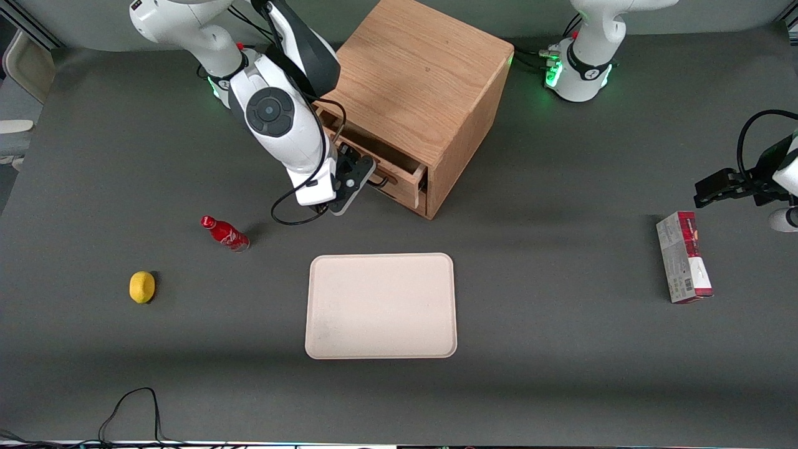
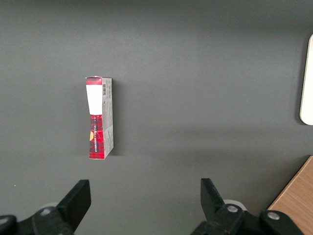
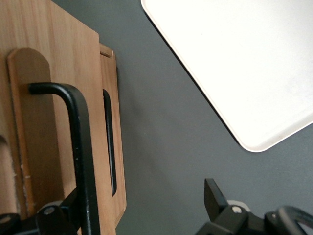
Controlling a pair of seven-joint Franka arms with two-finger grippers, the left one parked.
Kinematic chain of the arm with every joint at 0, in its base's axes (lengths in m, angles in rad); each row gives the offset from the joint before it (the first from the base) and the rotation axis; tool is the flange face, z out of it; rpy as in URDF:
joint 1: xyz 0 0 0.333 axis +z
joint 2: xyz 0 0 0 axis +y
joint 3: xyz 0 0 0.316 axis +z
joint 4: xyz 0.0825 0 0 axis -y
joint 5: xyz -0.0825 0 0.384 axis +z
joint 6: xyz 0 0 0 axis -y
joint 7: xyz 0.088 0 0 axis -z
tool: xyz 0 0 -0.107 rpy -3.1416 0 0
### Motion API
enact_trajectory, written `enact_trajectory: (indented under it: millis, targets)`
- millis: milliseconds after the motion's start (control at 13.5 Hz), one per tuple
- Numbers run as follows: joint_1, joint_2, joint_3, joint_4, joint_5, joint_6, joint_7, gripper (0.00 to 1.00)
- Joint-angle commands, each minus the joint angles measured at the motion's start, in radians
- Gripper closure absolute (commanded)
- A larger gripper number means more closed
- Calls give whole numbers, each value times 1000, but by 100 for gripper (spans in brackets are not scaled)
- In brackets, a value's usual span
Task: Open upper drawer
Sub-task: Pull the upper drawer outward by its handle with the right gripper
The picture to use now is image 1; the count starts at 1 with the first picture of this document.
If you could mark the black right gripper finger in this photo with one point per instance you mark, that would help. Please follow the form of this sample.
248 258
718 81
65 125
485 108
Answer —
366 167
376 181

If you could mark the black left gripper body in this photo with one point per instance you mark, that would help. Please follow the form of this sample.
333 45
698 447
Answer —
762 181

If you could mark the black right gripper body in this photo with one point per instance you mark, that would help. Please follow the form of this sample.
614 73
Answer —
346 156

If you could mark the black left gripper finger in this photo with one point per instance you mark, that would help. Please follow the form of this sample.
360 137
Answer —
717 181
711 201

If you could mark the wooden drawer with slide rails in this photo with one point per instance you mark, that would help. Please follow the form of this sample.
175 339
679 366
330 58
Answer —
402 181

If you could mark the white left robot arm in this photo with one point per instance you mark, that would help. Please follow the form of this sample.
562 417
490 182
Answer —
586 81

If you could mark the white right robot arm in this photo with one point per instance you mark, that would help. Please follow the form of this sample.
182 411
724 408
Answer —
268 112

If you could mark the oak wooden drawer cabinet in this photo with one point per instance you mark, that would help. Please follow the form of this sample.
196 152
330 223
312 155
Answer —
418 68

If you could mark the grey and red carton box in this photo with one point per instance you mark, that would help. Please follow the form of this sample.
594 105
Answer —
682 262

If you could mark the beige rectangular tray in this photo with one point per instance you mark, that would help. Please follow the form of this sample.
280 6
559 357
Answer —
380 305

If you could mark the red cola bottle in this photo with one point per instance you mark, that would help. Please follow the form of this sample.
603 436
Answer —
225 234

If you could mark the yellow lemon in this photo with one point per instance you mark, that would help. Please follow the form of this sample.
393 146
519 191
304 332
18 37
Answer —
142 287

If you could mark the white chair armrest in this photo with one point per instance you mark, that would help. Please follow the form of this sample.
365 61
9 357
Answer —
19 126

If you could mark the beige chair back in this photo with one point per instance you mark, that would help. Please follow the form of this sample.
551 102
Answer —
28 65

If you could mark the black aluminium frame rail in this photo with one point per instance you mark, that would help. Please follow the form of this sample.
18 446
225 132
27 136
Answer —
37 31

